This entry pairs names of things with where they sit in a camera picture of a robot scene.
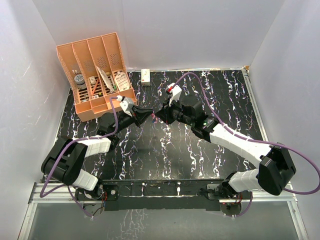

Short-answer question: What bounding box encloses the orange plastic file organizer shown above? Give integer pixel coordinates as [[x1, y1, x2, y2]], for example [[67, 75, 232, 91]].
[[56, 32, 137, 122]]

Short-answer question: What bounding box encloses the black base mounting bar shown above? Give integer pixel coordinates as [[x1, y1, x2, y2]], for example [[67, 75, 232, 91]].
[[102, 179, 251, 212]]

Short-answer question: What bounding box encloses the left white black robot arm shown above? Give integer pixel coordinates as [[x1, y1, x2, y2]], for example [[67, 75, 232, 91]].
[[41, 106, 153, 200]]

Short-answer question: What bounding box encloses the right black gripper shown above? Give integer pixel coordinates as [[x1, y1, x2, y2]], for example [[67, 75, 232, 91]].
[[155, 96, 194, 127]]

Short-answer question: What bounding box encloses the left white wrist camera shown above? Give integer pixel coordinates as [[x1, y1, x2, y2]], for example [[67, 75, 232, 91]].
[[117, 95, 134, 117]]

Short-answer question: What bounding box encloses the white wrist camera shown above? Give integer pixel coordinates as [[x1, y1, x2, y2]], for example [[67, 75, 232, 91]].
[[166, 83, 182, 107], [117, 95, 134, 117]]

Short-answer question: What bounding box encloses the white paper sachet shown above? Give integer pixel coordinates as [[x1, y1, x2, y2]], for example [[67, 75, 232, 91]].
[[96, 66, 114, 93]]

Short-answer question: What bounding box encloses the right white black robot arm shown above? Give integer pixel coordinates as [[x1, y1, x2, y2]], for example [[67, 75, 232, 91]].
[[155, 95, 297, 199]]

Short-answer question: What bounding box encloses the grey round tin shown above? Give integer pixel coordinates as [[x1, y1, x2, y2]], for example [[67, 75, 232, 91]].
[[74, 74, 87, 90]]

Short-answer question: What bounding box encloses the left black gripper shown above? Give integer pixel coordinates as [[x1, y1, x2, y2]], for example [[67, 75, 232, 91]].
[[112, 105, 154, 135]]

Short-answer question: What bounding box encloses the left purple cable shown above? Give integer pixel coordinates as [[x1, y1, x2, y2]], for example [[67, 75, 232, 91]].
[[39, 96, 123, 217]]

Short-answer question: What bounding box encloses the white label packet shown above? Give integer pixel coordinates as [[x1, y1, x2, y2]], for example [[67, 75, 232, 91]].
[[114, 71, 131, 92]]

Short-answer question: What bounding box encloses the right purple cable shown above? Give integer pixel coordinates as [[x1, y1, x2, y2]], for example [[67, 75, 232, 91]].
[[171, 72, 320, 217]]

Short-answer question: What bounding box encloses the small white card box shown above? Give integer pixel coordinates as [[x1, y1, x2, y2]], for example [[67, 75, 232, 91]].
[[89, 76, 99, 85]]

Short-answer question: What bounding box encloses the purple cable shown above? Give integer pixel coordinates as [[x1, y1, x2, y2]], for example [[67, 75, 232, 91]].
[[171, 72, 320, 217], [39, 96, 123, 217]]

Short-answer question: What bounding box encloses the orange pen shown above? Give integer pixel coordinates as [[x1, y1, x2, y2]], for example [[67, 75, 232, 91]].
[[92, 80, 99, 96]]

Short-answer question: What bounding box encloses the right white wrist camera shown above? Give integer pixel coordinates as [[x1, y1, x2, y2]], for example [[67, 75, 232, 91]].
[[166, 83, 182, 107]]

